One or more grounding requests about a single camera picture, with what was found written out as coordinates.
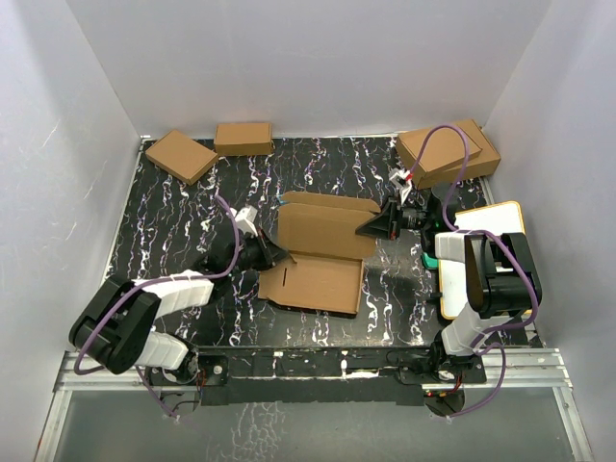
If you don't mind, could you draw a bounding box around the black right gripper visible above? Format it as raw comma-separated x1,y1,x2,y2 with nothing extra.
355,192,434,241

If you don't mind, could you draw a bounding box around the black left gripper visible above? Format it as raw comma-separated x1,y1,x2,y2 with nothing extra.
228,229,290,278

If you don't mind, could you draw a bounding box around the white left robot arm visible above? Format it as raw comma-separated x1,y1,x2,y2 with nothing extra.
68,229,290,384

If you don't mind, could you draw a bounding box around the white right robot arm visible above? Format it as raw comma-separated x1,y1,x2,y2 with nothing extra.
355,183,542,382

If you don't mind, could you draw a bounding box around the small cardboard box top right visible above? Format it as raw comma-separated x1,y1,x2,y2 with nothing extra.
396,128,465,180

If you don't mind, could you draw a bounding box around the large cardboard box bottom right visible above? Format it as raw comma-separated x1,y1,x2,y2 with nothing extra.
416,119,501,190

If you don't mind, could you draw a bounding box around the green eraser block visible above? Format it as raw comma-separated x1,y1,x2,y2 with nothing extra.
422,253,438,270

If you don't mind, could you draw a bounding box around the white board with yellow rim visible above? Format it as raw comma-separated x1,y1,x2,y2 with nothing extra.
437,201,542,321

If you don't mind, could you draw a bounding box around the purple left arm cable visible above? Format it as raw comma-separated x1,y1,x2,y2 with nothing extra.
73,192,242,421

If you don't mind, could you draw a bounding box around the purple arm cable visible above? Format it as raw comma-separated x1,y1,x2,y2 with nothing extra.
408,123,541,416
73,192,242,421

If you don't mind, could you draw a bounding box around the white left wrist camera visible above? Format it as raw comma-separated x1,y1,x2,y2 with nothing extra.
234,206,258,237

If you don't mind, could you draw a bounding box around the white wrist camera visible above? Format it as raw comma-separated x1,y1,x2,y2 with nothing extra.
234,206,258,237
389,168,413,205

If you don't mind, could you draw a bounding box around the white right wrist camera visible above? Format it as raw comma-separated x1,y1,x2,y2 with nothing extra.
389,168,413,205

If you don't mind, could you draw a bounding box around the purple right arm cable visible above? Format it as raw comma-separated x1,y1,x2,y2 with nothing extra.
408,123,541,416

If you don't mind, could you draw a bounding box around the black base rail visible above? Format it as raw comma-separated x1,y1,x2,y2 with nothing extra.
145,346,486,406

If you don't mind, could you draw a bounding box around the aluminium frame rail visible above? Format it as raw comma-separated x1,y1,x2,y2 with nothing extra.
480,348,594,462

